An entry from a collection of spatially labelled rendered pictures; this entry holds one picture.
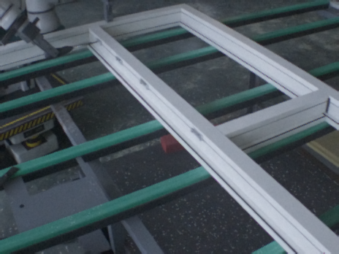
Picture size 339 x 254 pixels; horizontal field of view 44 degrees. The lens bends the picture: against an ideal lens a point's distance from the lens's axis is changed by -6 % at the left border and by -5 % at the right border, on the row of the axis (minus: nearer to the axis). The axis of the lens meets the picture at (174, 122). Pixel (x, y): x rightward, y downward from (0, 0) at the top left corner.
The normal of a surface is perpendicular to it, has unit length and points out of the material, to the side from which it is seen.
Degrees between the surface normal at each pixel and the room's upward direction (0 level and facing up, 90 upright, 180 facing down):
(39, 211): 0
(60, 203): 0
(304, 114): 90
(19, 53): 90
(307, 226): 0
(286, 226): 90
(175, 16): 90
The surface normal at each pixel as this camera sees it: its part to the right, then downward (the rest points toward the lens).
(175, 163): -0.01, -0.83
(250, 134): 0.50, 0.48
